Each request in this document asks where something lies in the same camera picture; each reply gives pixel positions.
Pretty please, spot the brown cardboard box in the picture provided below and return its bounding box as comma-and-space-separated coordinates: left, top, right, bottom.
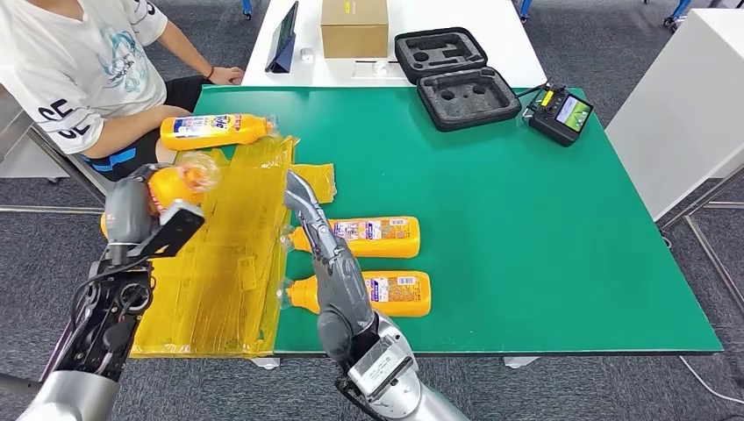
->
319, 0, 390, 60

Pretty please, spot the white floor cable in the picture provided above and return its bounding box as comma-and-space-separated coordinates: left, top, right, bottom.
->
676, 355, 744, 408

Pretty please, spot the steel bench frame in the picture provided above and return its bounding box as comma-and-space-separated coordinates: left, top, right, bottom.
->
0, 83, 161, 233

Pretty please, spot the black remote controller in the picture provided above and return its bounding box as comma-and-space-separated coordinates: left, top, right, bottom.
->
521, 82, 595, 148

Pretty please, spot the person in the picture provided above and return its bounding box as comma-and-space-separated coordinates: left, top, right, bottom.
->
0, 0, 246, 182

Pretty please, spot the white table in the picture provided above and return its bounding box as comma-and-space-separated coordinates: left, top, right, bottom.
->
240, 0, 547, 89

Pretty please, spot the orange detergent bottle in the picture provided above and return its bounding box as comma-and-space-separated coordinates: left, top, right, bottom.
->
99, 152, 222, 239
280, 216, 421, 260
278, 270, 433, 319
160, 113, 279, 153

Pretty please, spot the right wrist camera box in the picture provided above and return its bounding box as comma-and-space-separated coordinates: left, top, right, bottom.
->
347, 333, 419, 403

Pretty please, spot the black foam-lined case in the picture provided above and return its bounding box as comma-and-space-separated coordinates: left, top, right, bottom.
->
394, 27, 523, 133

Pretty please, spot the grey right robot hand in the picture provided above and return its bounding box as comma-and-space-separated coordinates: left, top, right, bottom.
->
283, 169, 383, 368

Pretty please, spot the tablet in blue case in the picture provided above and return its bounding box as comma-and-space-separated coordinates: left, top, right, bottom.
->
264, 1, 300, 75

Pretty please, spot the steel table frame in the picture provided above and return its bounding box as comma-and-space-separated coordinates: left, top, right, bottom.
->
659, 167, 744, 318

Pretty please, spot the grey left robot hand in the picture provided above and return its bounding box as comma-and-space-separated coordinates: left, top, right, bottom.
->
103, 163, 173, 260

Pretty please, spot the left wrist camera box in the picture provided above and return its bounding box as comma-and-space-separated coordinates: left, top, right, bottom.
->
125, 200, 205, 260

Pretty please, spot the grey metal tube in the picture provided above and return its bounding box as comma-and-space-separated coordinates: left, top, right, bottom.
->
0, 373, 45, 399

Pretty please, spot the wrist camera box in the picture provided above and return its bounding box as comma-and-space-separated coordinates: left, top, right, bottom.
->
125, 200, 205, 260
347, 333, 419, 403

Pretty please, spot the white cabinet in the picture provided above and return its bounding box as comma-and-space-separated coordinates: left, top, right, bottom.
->
604, 8, 744, 223

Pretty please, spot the blue wheeled stand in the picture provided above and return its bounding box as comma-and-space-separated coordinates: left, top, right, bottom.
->
662, 0, 698, 30

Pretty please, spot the yellow plastic-wrapped board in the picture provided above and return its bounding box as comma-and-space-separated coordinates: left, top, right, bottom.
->
130, 134, 339, 359

